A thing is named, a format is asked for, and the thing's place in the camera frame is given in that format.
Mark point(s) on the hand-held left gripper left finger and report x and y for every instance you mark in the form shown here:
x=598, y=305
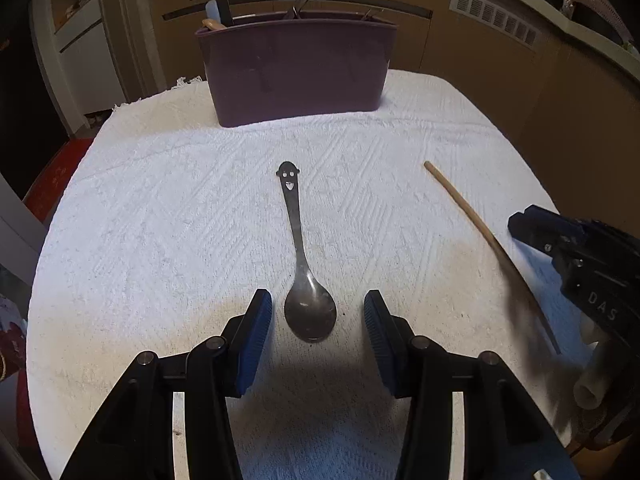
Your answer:
x=257, y=340

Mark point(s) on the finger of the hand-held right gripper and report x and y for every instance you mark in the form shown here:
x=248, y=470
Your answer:
x=542, y=230

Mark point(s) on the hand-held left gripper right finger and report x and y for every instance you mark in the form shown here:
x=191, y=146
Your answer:
x=377, y=340

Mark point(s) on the metal smiley-face spoon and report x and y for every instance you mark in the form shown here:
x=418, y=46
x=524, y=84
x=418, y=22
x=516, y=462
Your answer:
x=310, y=310

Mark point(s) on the wooden chopstick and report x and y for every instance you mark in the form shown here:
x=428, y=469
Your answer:
x=467, y=210

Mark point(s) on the purple utensil holder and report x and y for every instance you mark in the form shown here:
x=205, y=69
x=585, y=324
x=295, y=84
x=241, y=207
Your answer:
x=295, y=75

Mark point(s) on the light blue plastic spoon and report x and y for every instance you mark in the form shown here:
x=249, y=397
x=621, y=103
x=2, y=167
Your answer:
x=212, y=11

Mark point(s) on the person's right hand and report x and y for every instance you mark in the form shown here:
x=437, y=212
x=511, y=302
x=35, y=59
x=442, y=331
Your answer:
x=592, y=380

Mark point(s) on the white textured tablecloth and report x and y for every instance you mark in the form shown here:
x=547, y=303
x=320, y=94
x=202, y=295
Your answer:
x=175, y=210

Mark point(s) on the wooden chair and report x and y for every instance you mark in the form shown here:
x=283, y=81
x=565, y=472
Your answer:
x=620, y=465

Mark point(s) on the short white vent grille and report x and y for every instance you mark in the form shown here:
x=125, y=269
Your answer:
x=495, y=17

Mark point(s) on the pink basket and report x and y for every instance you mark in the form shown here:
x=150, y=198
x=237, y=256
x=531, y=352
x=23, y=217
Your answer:
x=595, y=5

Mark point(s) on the red doormat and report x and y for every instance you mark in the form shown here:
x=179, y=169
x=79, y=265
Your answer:
x=55, y=180

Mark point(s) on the metal utensil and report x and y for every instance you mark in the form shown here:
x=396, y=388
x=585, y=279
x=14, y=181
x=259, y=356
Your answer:
x=301, y=6
x=372, y=15

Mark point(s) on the white hallway cabinet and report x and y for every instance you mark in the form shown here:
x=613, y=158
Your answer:
x=95, y=85

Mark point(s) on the wooden spoon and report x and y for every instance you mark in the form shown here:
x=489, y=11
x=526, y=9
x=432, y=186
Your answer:
x=214, y=24

